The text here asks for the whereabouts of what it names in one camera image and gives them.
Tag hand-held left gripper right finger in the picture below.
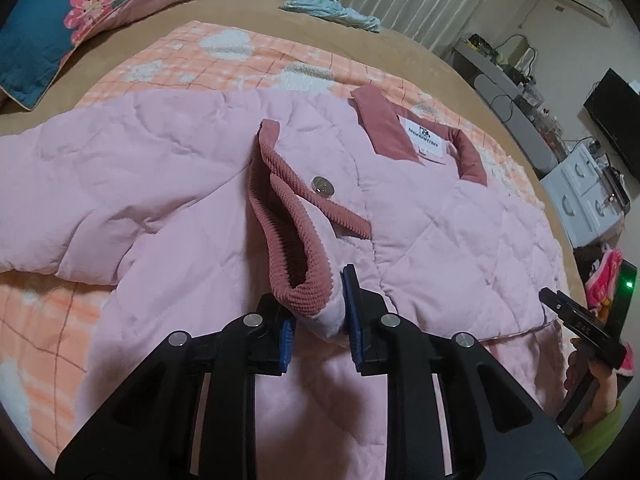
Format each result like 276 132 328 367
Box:
341 264 586 480

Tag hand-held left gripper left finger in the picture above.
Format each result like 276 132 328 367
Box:
55 294 299 480

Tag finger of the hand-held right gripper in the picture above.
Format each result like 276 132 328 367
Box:
556 339 601 436
539 287 626 363

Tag pink quilted jacket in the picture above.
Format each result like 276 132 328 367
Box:
0 85 568 480

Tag pink patterned cloth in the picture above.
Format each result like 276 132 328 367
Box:
582 247 625 311

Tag white drawer cabinet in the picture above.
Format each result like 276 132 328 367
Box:
541 142 632 248

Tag black monitor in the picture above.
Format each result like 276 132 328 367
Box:
583 67 640 181

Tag grey desk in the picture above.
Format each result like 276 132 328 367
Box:
452 35 561 176

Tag light blue cloth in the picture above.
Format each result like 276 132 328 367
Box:
262 0 383 33

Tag orange plaid blanket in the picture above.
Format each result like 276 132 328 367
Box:
0 20 576 441

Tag blue floral quilt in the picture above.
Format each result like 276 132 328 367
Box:
0 0 248 111

